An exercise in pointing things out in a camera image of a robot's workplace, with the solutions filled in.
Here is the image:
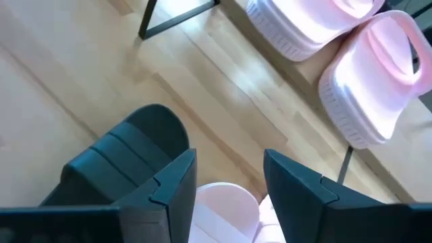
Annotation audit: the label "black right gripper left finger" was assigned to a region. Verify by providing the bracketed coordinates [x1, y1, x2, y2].
[114, 148, 198, 243]

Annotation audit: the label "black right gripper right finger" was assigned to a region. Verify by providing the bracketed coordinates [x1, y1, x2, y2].
[264, 148, 411, 243]

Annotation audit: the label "pale pink slide sandal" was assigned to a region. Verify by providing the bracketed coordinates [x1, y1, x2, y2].
[252, 194, 288, 243]
[318, 9, 432, 149]
[188, 182, 261, 243]
[245, 0, 385, 62]

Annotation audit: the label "wooden shelf black metal legs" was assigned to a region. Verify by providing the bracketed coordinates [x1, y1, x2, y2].
[138, 0, 432, 203]

